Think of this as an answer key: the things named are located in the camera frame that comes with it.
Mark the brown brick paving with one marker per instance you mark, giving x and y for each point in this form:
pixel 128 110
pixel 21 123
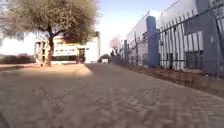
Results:
pixel 100 100

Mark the large brown-leaved tree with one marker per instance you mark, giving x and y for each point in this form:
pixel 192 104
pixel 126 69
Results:
pixel 50 20

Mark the yellow and white building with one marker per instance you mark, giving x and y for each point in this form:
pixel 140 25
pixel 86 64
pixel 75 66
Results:
pixel 68 50

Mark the row of distant bushes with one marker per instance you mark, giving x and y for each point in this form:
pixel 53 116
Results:
pixel 16 59

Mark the grey metal palisade fence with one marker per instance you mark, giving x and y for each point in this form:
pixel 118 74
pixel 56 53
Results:
pixel 190 50

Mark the long grey white building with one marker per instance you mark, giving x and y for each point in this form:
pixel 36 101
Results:
pixel 176 13

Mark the small bare tree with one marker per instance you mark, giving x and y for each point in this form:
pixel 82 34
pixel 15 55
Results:
pixel 115 43

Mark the dirt strip beside fence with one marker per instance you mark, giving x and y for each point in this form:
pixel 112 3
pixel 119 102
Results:
pixel 180 78

